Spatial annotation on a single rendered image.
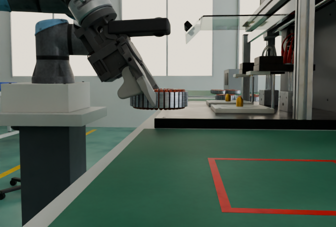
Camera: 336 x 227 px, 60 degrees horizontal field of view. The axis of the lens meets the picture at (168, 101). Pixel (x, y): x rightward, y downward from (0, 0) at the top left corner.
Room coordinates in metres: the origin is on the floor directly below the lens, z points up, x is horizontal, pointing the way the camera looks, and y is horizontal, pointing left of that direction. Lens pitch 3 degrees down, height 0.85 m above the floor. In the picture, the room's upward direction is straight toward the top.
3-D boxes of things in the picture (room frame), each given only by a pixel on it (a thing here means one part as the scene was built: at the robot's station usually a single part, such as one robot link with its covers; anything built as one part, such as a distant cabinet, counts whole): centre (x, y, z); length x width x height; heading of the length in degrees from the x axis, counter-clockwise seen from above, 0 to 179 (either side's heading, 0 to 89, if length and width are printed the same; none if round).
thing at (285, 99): (0.81, -0.35, 0.80); 0.07 x 0.05 x 0.06; 176
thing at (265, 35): (1.14, -0.40, 1.05); 0.06 x 0.04 x 0.04; 176
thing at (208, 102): (1.06, -0.22, 0.78); 0.15 x 0.15 x 0.01; 86
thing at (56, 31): (1.09, 0.42, 1.02); 0.13 x 0.12 x 0.14; 102
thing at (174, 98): (0.56, 0.02, 0.82); 0.11 x 0.11 x 0.04
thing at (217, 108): (0.82, -0.20, 0.78); 0.15 x 0.15 x 0.01; 86
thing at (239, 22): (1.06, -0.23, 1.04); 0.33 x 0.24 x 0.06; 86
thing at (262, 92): (1.05, -0.36, 0.80); 0.07 x 0.05 x 0.06; 176
